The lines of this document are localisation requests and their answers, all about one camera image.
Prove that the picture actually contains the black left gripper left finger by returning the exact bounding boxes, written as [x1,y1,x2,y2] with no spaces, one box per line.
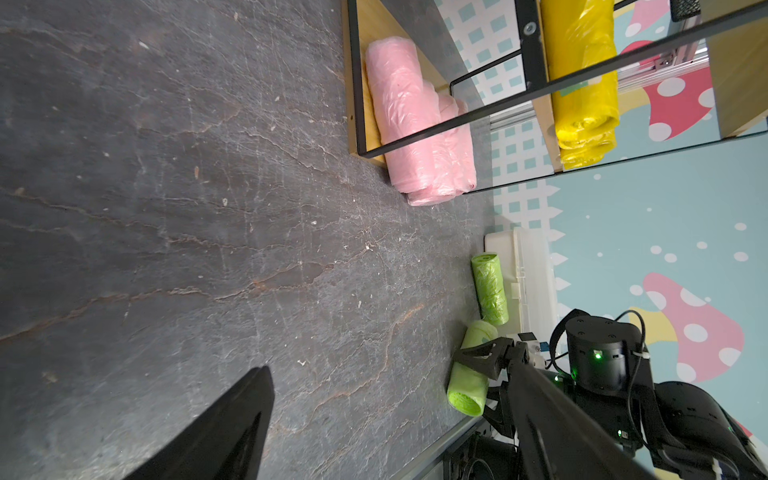
[128,366,275,479]

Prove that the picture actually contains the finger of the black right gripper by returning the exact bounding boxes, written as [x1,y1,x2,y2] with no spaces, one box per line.
[452,337,515,380]

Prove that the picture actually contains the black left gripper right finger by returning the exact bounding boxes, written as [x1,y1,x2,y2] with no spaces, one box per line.
[507,362,654,479]

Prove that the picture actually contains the green trash bag roll floor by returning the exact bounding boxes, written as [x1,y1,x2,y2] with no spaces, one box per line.
[447,320,498,417]

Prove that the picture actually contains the green trash bag roll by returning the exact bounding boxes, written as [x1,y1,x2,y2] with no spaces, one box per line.
[471,253,509,326]

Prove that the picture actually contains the pink trash bag roll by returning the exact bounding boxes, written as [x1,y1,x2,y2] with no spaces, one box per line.
[366,37,440,194]
[439,93,477,194]
[407,80,459,207]

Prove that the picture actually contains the yellow trash bag roll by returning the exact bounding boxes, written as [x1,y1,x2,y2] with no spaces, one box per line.
[541,0,620,170]

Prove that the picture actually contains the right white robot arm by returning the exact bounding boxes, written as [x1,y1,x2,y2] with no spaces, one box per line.
[454,310,767,479]

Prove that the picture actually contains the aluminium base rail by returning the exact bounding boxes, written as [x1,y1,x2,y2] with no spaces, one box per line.
[393,417,481,480]

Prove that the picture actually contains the wooden three-tier shelf black frame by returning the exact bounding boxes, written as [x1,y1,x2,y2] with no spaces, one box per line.
[341,1,767,166]

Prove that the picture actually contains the black wire mesh basket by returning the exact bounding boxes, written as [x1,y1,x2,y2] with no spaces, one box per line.
[669,0,701,22]

